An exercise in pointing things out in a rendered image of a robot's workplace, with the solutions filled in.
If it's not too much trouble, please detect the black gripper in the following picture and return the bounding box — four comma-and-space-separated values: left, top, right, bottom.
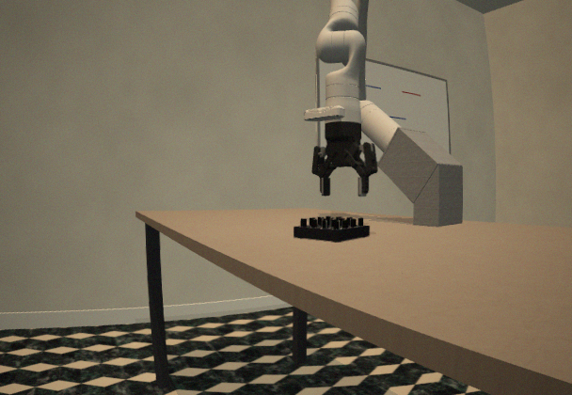
312, 121, 377, 197

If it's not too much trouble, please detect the black knob box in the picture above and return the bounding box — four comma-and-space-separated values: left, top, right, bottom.
294, 216, 370, 243

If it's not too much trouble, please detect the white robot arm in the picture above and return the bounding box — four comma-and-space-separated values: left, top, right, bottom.
304, 0, 401, 152

